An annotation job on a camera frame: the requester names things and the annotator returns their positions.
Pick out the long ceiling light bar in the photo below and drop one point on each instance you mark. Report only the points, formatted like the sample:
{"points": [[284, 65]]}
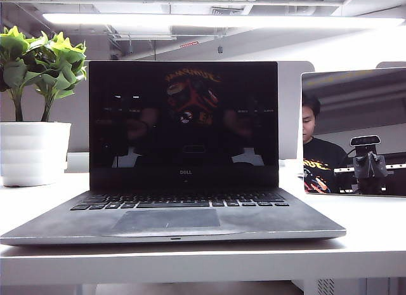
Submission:
{"points": [[222, 20]]}

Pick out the frameless reflective mirror panel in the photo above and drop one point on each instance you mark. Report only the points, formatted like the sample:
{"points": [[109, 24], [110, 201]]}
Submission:
{"points": [[355, 111]]}

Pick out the white cabinet with vent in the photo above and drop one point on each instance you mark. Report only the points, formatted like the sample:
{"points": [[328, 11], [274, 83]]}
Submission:
{"points": [[349, 287]]}

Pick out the silver Dell laptop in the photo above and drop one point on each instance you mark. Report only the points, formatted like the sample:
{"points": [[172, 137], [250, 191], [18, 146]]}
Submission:
{"points": [[190, 219]]}

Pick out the grey rounded divider panel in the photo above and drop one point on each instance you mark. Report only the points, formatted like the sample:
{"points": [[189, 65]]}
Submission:
{"points": [[391, 65]]}

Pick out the red ceiling sign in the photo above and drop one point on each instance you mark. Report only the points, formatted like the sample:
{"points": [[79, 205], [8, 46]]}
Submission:
{"points": [[189, 44]]}

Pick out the green artificial leafy plant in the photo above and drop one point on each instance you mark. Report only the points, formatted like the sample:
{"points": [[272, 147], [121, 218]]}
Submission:
{"points": [[47, 63]]}

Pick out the grey desk divider panel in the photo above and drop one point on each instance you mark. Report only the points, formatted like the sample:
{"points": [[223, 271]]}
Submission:
{"points": [[293, 117]]}

